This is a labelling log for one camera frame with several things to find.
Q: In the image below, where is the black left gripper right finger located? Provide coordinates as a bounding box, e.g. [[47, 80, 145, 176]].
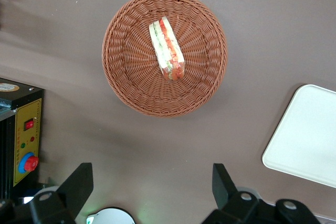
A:
[[202, 163, 322, 224]]

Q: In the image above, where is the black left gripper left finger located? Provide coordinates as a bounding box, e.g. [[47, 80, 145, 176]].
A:
[[0, 163, 94, 224]]

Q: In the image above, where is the triangle sandwich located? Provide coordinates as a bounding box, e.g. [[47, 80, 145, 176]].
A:
[[149, 16, 186, 82]]

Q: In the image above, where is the cream plastic tray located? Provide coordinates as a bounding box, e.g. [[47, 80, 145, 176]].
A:
[[261, 84, 336, 189]]

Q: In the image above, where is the brown round wicker basket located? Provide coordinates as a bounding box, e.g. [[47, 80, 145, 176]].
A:
[[101, 0, 228, 118]]

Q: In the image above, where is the red emergency stop button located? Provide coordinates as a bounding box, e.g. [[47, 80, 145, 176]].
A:
[[17, 152, 39, 174]]

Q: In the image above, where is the black control box yellow panel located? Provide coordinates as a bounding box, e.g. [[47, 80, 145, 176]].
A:
[[0, 78, 45, 204]]

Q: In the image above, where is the round gold sticker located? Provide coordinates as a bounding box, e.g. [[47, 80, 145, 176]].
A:
[[0, 82, 19, 93]]

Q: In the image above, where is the red rocker switch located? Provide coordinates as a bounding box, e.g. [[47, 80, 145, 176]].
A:
[[24, 119, 36, 132]]

